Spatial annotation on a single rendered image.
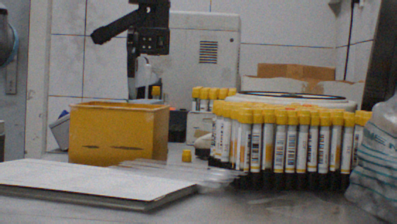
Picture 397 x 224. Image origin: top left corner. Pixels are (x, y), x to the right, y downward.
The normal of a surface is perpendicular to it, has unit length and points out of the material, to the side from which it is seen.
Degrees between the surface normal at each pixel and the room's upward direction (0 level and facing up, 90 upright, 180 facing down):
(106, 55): 90
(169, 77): 90
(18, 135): 90
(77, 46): 90
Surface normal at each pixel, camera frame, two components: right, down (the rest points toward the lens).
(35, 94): -0.07, 0.06
